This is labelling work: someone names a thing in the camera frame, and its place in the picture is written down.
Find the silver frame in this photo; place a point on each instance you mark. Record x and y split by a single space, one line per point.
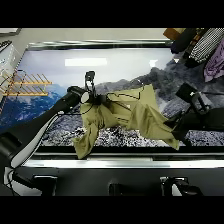
116 163

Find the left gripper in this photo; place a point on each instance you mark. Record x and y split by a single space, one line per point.
101 99

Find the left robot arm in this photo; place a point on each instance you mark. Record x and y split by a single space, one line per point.
36 131

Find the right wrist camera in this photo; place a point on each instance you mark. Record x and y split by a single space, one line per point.
190 93

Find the black garment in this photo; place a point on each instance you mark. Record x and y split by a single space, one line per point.
181 41

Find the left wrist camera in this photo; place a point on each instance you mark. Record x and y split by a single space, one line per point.
90 80

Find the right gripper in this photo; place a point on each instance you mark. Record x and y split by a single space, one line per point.
176 126

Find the purple garment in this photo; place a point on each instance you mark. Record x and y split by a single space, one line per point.
215 65

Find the brown garment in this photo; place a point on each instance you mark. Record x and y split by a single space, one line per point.
173 33

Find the khaki garment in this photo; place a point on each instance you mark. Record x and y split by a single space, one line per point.
140 113

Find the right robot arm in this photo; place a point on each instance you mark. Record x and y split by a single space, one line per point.
206 121

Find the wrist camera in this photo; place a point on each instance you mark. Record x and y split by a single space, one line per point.
90 80
190 93

